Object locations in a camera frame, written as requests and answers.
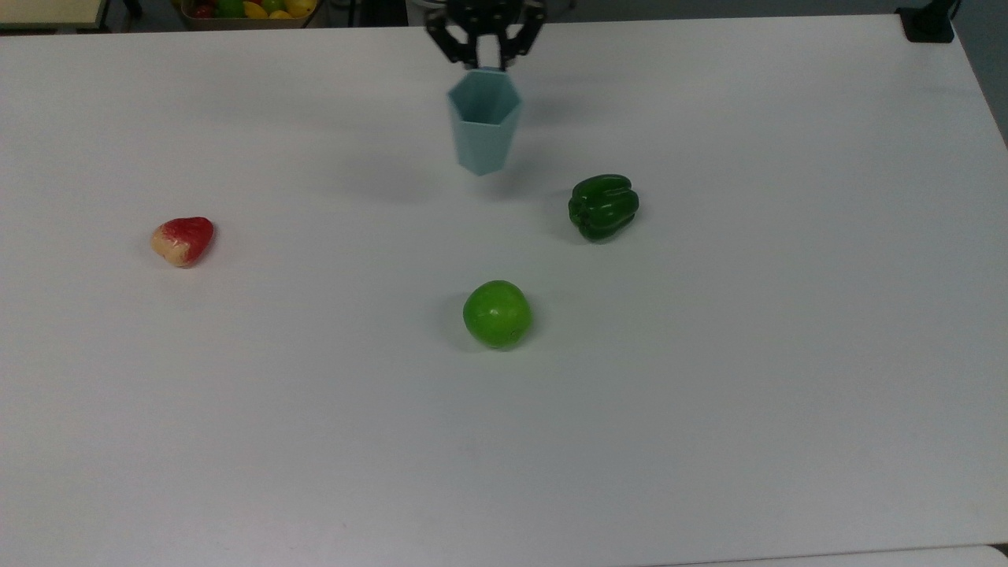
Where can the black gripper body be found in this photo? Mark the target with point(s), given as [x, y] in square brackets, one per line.
[492, 16]

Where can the red toy fruit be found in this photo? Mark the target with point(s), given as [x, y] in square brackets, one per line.
[203, 10]

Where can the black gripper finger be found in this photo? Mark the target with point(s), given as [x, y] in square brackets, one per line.
[455, 43]
[521, 43]

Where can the black camera stand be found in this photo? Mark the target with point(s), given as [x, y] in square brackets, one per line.
[929, 24]

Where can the white table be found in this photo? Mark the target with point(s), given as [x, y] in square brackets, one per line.
[866, 559]

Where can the light blue hexagonal mug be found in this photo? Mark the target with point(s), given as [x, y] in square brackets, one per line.
[484, 126]

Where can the fruit basket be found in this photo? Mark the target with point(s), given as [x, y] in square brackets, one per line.
[236, 24]

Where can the yellow toy fruit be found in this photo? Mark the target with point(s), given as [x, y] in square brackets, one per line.
[300, 7]
[254, 10]

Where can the green toy fruit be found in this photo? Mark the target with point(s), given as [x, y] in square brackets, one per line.
[230, 7]

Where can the wooden table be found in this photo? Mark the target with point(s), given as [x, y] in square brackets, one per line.
[47, 12]

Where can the green apple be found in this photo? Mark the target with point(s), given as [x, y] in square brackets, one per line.
[497, 314]

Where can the green bell pepper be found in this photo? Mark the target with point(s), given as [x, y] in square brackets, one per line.
[602, 207]

